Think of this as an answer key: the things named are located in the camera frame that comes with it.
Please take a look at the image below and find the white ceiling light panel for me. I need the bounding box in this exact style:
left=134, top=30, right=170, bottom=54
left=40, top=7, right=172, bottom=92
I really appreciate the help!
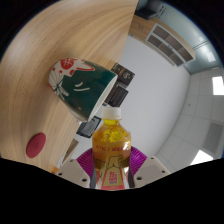
left=189, top=149, right=215, bottom=166
left=212, top=75, right=224, bottom=96

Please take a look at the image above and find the black sofa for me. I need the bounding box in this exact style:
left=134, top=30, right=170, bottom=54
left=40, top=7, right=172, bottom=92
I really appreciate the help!
left=134, top=0, right=168, bottom=21

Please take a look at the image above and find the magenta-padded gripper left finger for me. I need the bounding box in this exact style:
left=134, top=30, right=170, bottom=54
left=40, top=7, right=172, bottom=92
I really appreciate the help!
left=54, top=147, right=98, bottom=190

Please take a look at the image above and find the yellow tea drink bottle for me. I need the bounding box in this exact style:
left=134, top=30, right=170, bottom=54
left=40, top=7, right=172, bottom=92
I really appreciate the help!
left=91, top=106, right=132, bottom=191

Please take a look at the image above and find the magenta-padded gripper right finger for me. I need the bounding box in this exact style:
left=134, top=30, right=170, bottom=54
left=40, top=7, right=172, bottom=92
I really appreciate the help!
left=128, top=146, right=172, bottom=189

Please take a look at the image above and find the green mug with red print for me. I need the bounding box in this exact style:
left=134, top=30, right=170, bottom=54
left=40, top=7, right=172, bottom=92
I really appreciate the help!
left=48, top=57, right=119, bottom=123

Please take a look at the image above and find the tall dark brown box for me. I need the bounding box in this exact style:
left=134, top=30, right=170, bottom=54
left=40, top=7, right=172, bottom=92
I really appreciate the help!
left=110, top=62, right=136, bottom=86

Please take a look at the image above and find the flat round red coaster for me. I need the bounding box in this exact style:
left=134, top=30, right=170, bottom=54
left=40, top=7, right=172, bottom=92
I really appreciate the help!
left=25, top=132, right=47, bottom=159

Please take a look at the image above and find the grey ceiling air vent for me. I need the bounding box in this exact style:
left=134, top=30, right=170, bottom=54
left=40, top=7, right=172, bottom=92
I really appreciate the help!
left=202, top=121, right=224, bottom=155

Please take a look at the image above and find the dark brown flat box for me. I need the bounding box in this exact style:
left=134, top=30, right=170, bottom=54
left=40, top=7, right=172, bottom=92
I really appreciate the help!
left=105, top=84, right=130, bottom=106

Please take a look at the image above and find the wooden shelf unit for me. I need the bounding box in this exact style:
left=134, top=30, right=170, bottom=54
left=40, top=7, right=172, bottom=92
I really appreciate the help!
left=129, top=14, right=197, bottom=68

